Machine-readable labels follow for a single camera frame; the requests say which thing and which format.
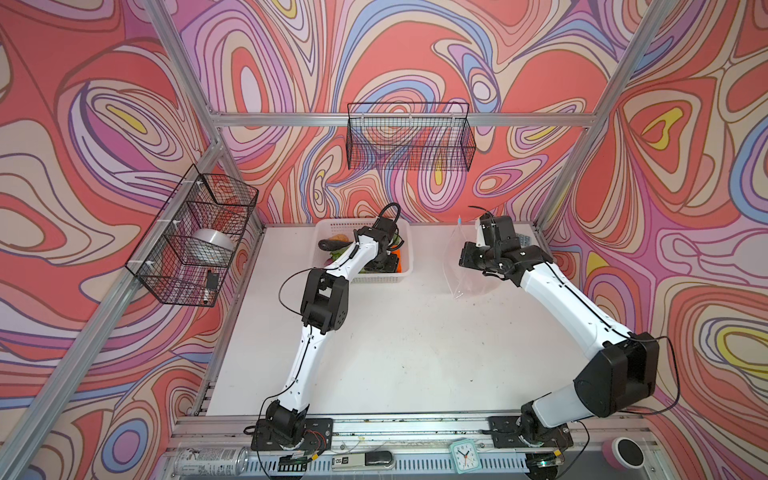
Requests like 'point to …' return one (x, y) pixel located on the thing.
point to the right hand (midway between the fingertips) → (465, 260)
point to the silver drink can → (210, 461)
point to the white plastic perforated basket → (324, 228)
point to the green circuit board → (292, 463)
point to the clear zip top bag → (461, 280)
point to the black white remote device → (363, 461)
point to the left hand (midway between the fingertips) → (389, 267)
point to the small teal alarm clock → (465, 456)
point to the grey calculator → (524, 240)
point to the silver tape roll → (212, 243)
